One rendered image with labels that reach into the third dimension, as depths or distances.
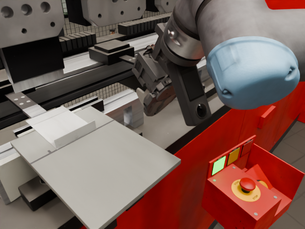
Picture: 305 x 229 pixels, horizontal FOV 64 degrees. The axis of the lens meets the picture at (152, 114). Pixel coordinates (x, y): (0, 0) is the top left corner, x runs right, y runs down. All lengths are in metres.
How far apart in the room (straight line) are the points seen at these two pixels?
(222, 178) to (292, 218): 1.08
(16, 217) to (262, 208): 0.54
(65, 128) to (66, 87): 0.33
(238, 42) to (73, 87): 0.68
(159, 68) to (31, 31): 0.21
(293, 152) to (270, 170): 1.42
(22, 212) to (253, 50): 0.49
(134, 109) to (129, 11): 0.26
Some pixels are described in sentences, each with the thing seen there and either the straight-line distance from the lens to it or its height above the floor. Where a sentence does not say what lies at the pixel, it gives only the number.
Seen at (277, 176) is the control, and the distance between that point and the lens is 0.82.
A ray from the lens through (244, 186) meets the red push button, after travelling 0.68.
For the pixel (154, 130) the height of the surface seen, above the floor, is 0.87.
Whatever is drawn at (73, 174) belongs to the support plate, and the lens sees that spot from 0.42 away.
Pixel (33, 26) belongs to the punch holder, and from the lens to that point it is 0.45.
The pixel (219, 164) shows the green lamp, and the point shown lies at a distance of 0.71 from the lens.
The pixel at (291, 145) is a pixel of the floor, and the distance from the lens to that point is 2.31.
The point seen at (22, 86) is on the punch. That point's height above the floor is 1.09.
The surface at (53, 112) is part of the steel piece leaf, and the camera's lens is 0.58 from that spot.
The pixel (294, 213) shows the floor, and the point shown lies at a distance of 1.80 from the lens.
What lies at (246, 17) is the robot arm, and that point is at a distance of 0.26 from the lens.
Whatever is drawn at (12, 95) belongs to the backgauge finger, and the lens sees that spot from 0.69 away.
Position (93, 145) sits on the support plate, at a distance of 0.46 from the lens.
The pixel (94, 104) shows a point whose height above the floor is 1.00.
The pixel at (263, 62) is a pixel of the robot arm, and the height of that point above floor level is 1.22.
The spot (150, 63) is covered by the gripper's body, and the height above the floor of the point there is 1.14.
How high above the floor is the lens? 1.29
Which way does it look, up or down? 33 degrees down
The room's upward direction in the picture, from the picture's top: straight up
